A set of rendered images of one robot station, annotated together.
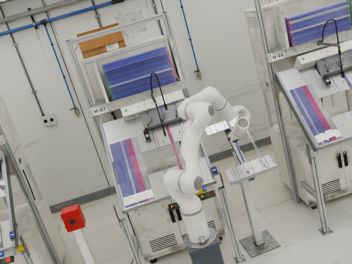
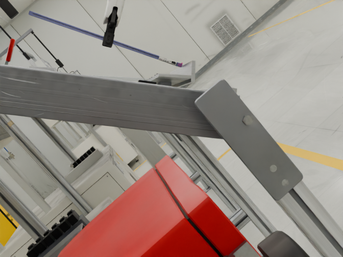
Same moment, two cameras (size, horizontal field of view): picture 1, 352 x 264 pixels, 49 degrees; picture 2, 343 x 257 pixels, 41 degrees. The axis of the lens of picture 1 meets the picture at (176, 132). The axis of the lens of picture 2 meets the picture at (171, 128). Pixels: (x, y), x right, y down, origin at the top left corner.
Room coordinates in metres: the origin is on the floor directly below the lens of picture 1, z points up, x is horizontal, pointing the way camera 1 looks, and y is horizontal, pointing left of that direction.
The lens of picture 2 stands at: (2.52, 1.13, 0.83)
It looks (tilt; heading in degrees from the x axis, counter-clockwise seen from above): 8 degrees down; 271
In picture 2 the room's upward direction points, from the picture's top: 41 degrees counter-clockwise
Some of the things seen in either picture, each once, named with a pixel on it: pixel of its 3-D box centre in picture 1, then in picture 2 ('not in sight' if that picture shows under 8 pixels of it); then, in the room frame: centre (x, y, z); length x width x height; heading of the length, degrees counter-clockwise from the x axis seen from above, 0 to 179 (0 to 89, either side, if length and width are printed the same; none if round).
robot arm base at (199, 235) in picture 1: (196, 224); not in sight; (1.88, 0.03, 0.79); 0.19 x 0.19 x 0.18
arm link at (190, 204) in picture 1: (182, 190); not in sight; (1.91, 0.06, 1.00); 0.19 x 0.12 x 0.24; 44
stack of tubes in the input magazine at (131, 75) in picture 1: (139, 73); not in sight; (2.97, 0.14, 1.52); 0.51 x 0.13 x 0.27; 94
